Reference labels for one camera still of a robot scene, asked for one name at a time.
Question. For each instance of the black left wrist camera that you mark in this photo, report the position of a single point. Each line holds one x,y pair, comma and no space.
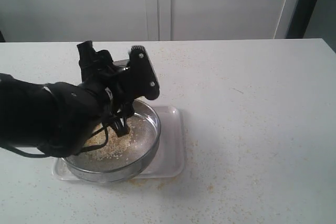
95,65

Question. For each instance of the round steel mesh sieve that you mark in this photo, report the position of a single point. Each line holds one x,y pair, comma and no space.
117,171

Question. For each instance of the white plastic tray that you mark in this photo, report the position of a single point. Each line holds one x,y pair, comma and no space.
169,159

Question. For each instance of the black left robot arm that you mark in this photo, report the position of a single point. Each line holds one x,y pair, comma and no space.
29,115

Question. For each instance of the stainless steel cup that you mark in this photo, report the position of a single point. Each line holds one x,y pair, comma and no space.
122,64

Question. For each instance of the white cabinet doors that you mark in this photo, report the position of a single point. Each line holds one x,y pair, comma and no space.
140,20

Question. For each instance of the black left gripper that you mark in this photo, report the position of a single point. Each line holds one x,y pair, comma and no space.
82,110

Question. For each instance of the yellow white grain pile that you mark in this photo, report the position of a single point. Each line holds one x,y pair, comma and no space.
128,148

